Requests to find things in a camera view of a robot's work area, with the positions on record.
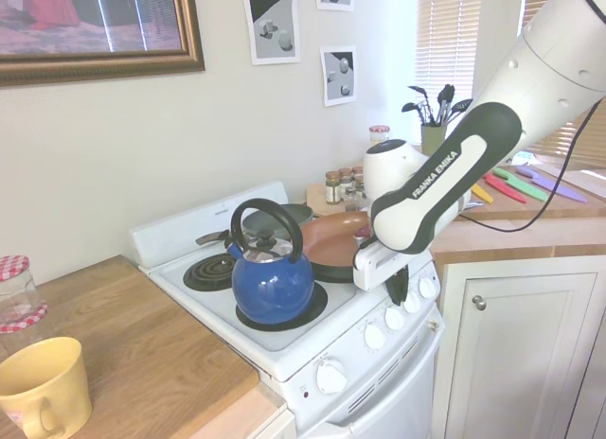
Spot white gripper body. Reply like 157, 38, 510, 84
352, 237, 411, 293

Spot white electric stove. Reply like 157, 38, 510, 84
128, 181, 446, 439

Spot copper frying pan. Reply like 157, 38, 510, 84
300, 210, 376, 285

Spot large white oven knob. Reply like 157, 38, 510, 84
315, 357, 348, 395

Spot white oven door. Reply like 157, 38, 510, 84
297, 343, 439, 439

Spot red knife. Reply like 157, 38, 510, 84
483, 173, 527, 204

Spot olive utensil holder cup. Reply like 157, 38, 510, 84
420, 123, 448, 158

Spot white cabinet door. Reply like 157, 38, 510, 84
439, 261, 606, 439

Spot green knife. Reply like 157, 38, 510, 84
491, 167, 550, 202

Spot black coil burner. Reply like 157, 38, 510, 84
183, 255, 238, 293

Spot purple knife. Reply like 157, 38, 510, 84
513, 165, 589, 204

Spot black slotted spatula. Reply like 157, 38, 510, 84
448, 97, 474, 124

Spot black kitchen tongs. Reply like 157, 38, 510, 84
437, 83, 457, 127

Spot small grey shapes paper print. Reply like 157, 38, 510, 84
320, 44, 358, 108

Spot wide wooden window blind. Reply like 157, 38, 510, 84
519, 0, 606, 168

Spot narrow wooden window blind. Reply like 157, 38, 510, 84
416, 0, 476, 105

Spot large grey shapes paper print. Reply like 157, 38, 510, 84
242, 0, 301, 66

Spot yellow ceramic mug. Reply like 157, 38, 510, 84
0, 336, 94, 439

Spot glass jar red checkered lid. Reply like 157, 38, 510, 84
0, 255, 40, 323
0, 301, 49, 364

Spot gold framed painting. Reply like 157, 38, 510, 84
0, 0, 206, 88

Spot black burner drip ring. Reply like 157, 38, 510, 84
235, 282, 329, 334

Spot grey saucepan with handle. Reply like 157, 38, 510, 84
195, 202, 314, 247

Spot blue kettle black handle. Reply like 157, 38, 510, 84
225, 198, 316, 325

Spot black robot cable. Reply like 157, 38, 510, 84
458, 100, 602, 234

